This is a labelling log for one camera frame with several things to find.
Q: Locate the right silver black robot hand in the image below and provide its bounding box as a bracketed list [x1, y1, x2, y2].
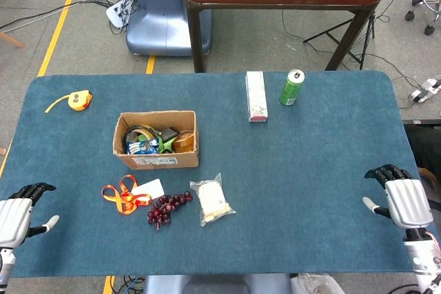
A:
[362, 164, 434, 236]

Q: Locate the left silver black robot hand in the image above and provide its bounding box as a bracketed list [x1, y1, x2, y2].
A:
[0, 182, 60, 249]

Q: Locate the dark red grape bunch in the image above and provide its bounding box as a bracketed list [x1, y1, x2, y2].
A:
[147, 190, 194, 231]

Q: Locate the open cardboard box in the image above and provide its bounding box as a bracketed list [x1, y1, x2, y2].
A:
[112, 110, 200, 170]

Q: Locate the small black box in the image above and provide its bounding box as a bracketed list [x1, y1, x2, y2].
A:
[160, 127, 179, 142]

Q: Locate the black furniture panel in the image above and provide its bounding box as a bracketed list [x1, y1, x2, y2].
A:
[402, 120, 441, 185]

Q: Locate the blue table mat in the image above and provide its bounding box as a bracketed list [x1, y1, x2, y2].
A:
[0, 70, 423, 278]

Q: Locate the white power strip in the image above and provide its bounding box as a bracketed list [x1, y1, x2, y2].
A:
[409, 75, 441, 104]
[105, 0, 137, 29]

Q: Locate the clear plastic bag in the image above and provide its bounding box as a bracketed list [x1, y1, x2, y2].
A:
[291, 272, 342, 294]

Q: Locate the yellow tape measure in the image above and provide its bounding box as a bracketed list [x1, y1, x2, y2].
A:
[44, 90, 93, 114]

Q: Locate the white badge card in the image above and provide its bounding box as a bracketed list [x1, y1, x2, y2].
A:
[131, 178, 165, 199]

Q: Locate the blue snack packet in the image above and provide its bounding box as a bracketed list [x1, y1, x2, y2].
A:
[125, 138, 161, 156]

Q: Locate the green drink can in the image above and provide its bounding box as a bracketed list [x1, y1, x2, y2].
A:
[278, 69, 305, 107]

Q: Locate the green plastic item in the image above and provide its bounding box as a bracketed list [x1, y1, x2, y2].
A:
[156, 130, 180, 154]

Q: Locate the black tripod stand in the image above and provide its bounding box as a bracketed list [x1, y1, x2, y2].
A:
[302, 0, 404, 70]

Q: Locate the white floral carton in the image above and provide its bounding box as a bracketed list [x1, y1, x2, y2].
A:
[245, 70, 269, 123]

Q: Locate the brown round tin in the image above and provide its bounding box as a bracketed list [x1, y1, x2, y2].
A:
[172, 129, 196, 153]

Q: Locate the clear snack bag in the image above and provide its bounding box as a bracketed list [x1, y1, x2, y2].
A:
[189, 172, 236, 228]

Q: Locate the blue grey robot torso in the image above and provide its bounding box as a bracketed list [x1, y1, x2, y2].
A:
[143, 275, 294, 294]

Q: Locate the blue grey machine base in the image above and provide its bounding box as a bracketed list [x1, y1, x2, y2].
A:
[125, 0, 213, 56]

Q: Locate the orange lanyard ribbon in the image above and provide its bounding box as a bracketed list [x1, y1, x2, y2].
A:
[101, 174, 152, 216]

